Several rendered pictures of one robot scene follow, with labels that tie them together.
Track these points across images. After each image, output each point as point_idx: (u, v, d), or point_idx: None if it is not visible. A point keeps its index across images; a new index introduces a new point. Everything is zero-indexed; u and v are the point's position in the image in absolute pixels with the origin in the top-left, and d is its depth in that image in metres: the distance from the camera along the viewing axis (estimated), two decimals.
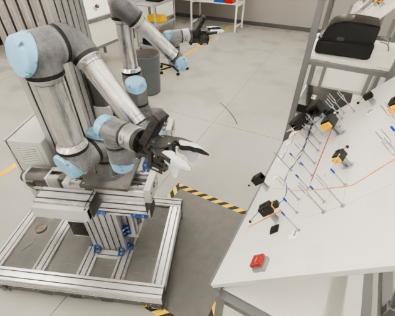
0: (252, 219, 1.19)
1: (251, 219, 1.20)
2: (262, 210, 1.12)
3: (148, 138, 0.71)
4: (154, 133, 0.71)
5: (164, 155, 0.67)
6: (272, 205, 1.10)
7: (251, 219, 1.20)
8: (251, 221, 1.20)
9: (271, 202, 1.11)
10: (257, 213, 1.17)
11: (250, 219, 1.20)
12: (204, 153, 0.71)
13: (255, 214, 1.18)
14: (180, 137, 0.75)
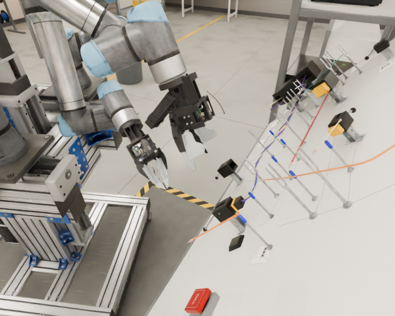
0: (208, 225, 0.78)
1: (207, 227, 0.79)
2: (219, 213, 0.71)
3: None
4: (168, 111, 0.66)
5: None
6: (232, 205, 0.69)
7: (206, 226, 0.79)
8: (205, 227, 0.79)
9: (233, 200, 0.70)
10: (213, 217, 0.76)
11: (205, 226, 0.79)
12: (194, 165, 0.64)
13: (210, 219, 0.76)
14: (172, 135, 0.61)
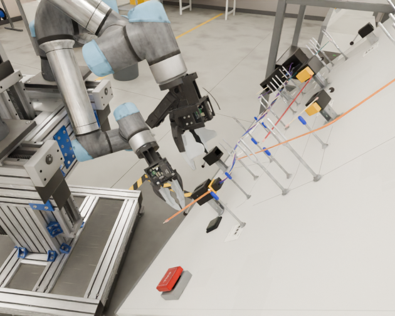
0: (188, 209, 0.77)
1: (187, 210, 0.78)
2: (197, 195, 0.71)
3: None
4: (169, 111, 0.66)
5: None
6: (210, 187, 0.68)
7: (186, 209, 0.78)
8: (186, 212, 0.78)
9: (211, 182, 0.69)
10: (192, 200, 0.75)
11: (185, 210, 0.78)
12: (194, 165, 0.64)
13: (190, 202, 0.76)
14: (172, 135, 0.61)
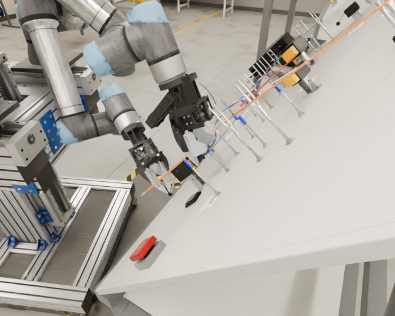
0: (172, 188, 0.76)
1: (171, 190, 0.77)
2: (177, 170, 0.70)
3: None
4: None
5: None
6: (189, 162, 0.67)
7: (170, 189, 0.77)
8: (170, 192, 0.77)
9: None
10: (175, 179, 0.74)
11: (170, 190, 0.78)
12: (197, 161, 0.66)
13: (173, 180, 0.75)
14: (174, 136, 0.61)
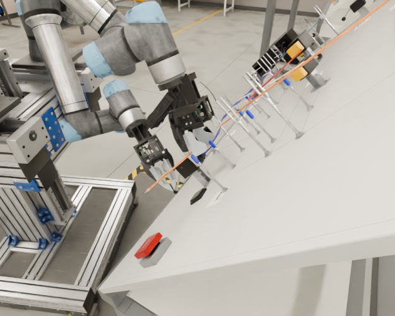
0: (177, 185, 0.75)
1: (176, 188, 0.76)
2: (181, 167, 0.68)
3: None
4: (168, 111, 0.66)
5: None
6: None
7: (175, 187, 0.76)
8: (175, 189, 0.76)
9: None
10: (180, 175, 0.73)
11: (175, 188, 0.76)
12: None
13: (178, 177, 0.73)
14: (174, 136, 0.61)
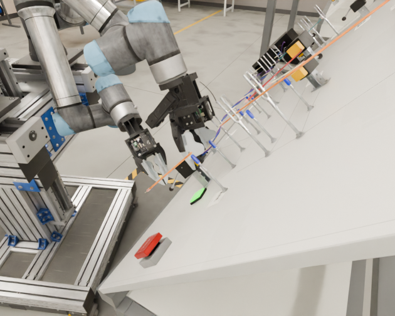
0: (173, 184, 0.75)
1: (172, 185, 0.76)
2: (181, 167, 0.68)
3: None
4: (169, 111, 0.66)
5: None
6: None
7: (172, 184, 0.76)
8: (172, 187, 0.76)
9: None
10: (178, 174, 0.73)
11: (171, 185, 0.76)
12: (194, 165, 0.64)
13: (175, 175, 0.73)
14: (172, 135, 0.61)
